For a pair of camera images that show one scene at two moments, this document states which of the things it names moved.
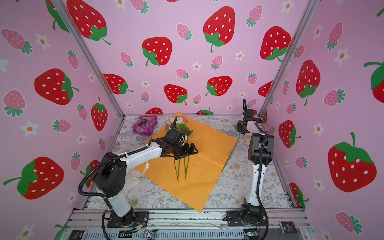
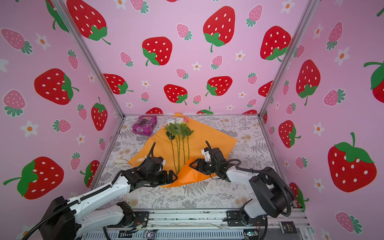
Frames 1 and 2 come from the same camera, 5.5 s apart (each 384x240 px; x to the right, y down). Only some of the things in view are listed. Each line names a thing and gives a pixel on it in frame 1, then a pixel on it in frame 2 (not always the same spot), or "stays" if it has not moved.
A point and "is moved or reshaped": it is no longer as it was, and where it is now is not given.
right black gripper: [239, 126] → [201, 166]
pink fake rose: [188, 132] stays
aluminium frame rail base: [92, 224] stays
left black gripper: [187, 151] → [166, 179]
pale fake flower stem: [235, 127] is moved or reshaped
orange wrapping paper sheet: [193, 177] is moved or reshaped
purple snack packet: [145, 125] stays
